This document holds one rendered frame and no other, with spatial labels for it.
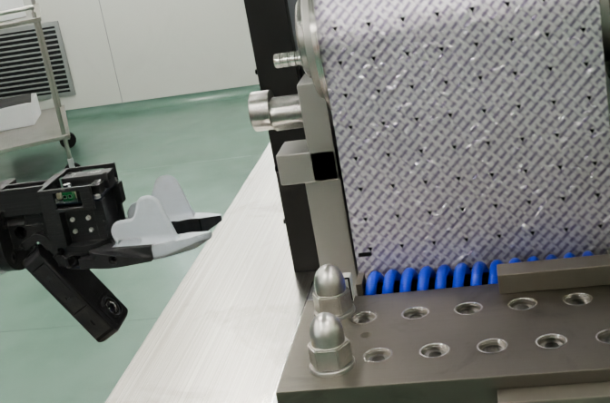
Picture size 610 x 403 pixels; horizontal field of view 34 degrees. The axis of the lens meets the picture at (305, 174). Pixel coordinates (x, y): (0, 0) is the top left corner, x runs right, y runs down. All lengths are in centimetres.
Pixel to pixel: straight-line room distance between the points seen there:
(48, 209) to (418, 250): 34
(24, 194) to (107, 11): 595
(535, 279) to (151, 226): 35
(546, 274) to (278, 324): 42
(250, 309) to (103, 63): 582
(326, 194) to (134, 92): 600
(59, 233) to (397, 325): 33
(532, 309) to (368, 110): 22
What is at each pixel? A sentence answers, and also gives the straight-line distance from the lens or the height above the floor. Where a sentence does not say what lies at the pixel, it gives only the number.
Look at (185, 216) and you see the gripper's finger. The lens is 98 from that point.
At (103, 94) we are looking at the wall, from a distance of 705.
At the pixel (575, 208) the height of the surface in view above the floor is 108.
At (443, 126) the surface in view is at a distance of 88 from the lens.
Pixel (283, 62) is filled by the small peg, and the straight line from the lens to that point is 92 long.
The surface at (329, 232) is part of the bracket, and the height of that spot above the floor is 105.
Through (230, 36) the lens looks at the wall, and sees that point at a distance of 670.
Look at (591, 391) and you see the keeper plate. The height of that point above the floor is 102.
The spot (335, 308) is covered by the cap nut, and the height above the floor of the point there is 104.
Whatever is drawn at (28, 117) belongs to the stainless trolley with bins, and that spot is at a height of 31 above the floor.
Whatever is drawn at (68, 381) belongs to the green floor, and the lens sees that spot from 327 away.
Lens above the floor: 140
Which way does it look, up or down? 17 degrees down
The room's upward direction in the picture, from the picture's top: 10 degrees counter-clockwise
